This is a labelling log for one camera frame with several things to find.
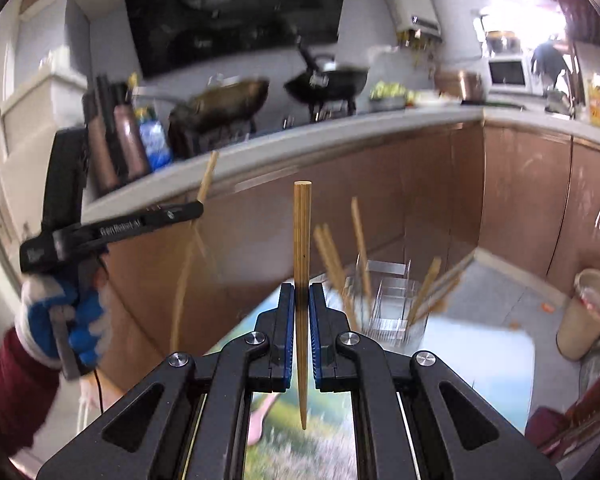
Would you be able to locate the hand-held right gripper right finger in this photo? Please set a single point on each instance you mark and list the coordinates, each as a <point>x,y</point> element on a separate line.
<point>315,340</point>

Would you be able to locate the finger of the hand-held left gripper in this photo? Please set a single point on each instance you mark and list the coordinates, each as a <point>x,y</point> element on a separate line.
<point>175,215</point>

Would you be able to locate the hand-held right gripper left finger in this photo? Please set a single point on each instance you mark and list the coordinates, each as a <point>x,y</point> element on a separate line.
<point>290,340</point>

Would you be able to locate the wooden chopstick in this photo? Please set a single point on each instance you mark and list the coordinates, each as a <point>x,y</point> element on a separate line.
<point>302,260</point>
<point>182,290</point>
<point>450,275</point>
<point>425,285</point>
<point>330,270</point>
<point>360,245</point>
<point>341,275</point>

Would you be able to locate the person's left forearm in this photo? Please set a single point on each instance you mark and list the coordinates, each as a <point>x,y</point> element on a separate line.
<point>10,390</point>

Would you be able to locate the person's left hand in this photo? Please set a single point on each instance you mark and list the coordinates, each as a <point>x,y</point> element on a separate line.
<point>37,310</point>

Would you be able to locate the blue packet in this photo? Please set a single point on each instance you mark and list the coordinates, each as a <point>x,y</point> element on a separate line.
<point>155,142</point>

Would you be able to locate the pink thermos bottle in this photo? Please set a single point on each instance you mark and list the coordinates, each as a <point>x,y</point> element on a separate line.
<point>130,140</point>

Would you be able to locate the pink ceramic spoon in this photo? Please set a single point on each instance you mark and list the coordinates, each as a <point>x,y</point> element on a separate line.
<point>262,417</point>

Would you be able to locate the white appliance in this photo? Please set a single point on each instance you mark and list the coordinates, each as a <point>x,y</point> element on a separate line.
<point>30,110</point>

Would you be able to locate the bronze wok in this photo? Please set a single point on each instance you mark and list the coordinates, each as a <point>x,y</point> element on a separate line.
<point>225,102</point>

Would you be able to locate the gas stove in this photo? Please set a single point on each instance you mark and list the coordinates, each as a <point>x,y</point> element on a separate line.
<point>280,122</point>

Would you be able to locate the landscape print table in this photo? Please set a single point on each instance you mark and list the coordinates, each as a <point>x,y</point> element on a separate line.
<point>475,360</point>

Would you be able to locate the black frying pan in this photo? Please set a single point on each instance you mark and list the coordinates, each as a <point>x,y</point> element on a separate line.
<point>330,82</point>

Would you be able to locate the black range hood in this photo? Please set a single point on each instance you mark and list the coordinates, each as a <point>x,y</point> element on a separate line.
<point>230,10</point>

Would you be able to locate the orange scrap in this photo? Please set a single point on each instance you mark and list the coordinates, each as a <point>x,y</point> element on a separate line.
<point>548,307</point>

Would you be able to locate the bowl of green vegetables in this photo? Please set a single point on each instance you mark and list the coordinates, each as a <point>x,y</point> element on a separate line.
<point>387,92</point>

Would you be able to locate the kitchen counter with brown cabinets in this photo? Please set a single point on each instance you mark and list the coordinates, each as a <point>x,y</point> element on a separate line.
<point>525,185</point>

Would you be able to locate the beige trash bin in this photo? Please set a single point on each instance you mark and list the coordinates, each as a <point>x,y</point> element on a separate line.
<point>585,320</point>

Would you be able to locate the cooking oil bottle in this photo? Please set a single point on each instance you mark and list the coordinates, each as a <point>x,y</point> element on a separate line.
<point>595,405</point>

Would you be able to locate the copper rice cooker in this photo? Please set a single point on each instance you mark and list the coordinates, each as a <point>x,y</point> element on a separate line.
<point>460,85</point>

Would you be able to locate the white water heater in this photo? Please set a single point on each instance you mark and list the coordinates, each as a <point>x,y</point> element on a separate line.
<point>412,5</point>

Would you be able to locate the white microwave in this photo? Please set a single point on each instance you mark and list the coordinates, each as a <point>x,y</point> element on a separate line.
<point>507,74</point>

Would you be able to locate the dark cloth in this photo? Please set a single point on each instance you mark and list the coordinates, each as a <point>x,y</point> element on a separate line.
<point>550,62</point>

